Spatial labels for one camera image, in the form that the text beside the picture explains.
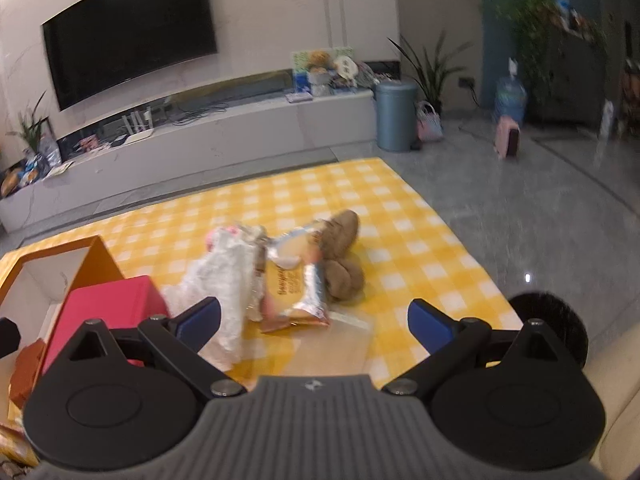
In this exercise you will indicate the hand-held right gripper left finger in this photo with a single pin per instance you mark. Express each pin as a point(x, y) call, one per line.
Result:
point(200, 322)

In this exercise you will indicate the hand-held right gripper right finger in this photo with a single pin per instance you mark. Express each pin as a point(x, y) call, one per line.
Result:
point(427, 327)

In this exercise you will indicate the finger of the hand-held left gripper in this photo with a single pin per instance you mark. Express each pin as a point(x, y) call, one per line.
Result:
point(7, 335)

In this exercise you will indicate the brown snack packet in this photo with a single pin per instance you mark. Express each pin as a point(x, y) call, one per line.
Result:
point(27, 372)

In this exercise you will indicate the white plastic bag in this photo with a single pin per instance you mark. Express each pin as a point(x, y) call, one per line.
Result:
point(225, 280)

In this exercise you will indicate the orange cardboard box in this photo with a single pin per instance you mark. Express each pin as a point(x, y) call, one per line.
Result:
point(35, 275)

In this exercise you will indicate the pink plush toy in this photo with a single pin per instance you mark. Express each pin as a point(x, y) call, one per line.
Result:
point(220, 237)

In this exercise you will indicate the red square box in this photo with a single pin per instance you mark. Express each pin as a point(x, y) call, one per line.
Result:
point(110, 300)

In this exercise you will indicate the brown plush toy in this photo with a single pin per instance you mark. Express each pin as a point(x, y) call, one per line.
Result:
point(340, 232)
point(345, 280)

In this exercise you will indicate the yellow snack packet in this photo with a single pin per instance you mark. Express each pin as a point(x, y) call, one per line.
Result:
point(295, 295)

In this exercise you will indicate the clear plastic bag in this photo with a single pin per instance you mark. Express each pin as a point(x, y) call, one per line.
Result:
point(330, 347)

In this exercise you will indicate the yellow checked tablecloth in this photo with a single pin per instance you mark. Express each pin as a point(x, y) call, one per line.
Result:
point(400, 240)

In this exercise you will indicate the black round object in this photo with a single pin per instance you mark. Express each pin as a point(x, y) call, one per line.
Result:
point(555, 310)

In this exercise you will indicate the golden ornament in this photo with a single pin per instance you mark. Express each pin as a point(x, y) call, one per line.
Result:
point(9, 185)

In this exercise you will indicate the blue snack bag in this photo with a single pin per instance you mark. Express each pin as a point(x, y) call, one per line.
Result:
point(32, 172)

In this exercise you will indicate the stack of papers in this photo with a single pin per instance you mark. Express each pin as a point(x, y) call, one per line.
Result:
point(60, 169)

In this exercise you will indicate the white marble television cabinet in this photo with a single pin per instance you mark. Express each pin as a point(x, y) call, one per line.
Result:
point(225, 145)

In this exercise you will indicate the white router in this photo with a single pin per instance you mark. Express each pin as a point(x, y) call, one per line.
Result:
point(139, 132)

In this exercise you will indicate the pink heater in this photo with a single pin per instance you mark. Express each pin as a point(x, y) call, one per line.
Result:
point(506, 140)

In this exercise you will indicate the woven basket bag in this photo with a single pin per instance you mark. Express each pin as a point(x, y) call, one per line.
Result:
point(429, 124)

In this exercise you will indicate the beige sofa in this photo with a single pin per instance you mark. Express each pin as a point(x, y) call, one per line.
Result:
point(615, 410)

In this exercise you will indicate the pink card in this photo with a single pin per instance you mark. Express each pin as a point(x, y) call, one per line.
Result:
point(86, 144)

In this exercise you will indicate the green plant in glass vase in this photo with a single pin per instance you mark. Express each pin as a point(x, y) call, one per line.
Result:
point(30, 125)

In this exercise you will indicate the blue trash bin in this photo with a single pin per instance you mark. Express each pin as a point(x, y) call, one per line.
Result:
point(396, 117)

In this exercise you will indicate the blue water jug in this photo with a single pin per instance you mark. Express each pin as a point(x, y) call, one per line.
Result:
point(510, 97)

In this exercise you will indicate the long leaf potted plant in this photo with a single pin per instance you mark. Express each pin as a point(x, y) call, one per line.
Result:
point(430, 75)

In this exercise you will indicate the round white plaque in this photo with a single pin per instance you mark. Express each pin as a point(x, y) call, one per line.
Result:
point(346, 70)

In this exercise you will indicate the teddy bear bouquet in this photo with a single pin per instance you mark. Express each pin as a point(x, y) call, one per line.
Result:
point(319, 72)

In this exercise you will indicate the dark cabinet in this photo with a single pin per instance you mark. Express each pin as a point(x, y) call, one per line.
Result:
point(580, 80)

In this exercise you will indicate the black flat television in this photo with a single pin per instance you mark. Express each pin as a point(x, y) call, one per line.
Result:
point(130, 35)

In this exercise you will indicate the leafy green plant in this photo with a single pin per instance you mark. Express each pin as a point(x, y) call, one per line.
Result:
point(527, 35)

